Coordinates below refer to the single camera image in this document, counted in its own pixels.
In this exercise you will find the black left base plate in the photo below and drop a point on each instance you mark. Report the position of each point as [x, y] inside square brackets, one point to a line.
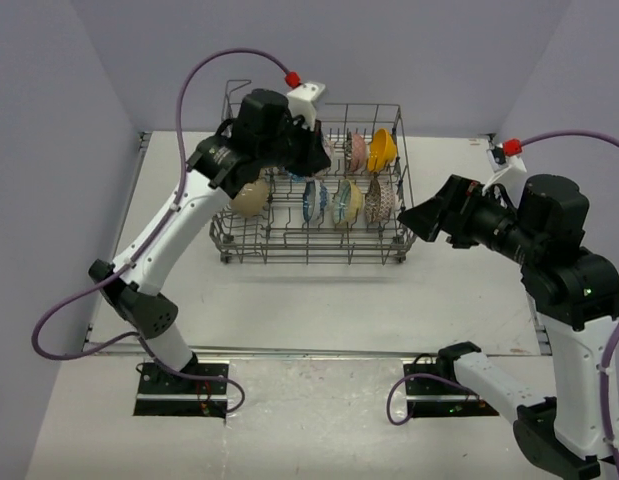
[160, 394]

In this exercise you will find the pink patterned bowl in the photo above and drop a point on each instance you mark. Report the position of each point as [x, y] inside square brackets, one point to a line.
[355, 152]

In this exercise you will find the white green floral bowl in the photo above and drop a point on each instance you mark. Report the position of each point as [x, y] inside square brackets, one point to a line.
[328, 146]

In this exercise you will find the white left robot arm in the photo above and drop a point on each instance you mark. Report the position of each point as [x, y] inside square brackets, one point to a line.
[131, 283]

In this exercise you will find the brown lattice pattern bowl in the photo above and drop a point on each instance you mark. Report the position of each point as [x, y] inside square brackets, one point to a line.
[379, 201]

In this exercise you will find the beige front bowl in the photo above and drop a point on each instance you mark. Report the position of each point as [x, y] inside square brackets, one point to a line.
[251, 199]

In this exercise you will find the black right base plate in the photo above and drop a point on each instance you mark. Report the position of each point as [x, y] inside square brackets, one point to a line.
[427, 398]

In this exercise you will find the grey wire dish rack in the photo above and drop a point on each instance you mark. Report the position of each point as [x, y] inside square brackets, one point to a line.
[280, 233]

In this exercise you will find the yellow teal flower bowl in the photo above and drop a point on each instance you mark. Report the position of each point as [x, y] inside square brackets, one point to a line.
[347, 203]

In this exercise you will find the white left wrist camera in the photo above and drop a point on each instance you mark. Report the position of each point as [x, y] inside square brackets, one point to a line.
[303, 97]

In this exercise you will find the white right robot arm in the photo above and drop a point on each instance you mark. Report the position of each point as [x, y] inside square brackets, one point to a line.
[575, 293]

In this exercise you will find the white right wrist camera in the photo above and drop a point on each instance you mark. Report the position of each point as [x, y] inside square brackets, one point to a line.
[508, 169]

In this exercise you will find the blue white floral bowl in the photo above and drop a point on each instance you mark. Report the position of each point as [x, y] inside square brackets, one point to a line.
[316, 200]

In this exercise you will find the blue triangle pattern bowl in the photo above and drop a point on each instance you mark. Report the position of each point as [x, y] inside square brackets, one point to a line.
[295, 177]

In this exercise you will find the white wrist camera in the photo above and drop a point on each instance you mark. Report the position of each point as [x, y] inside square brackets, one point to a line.
[303, 97]
[508, 169]

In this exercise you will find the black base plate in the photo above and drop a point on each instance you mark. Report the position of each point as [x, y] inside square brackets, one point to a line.
[427, 398]
[160, 394]

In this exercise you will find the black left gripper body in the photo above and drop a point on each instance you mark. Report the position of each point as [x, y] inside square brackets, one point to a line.
[293, 146]

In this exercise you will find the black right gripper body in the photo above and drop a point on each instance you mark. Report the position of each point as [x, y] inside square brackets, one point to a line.
[484, 218]

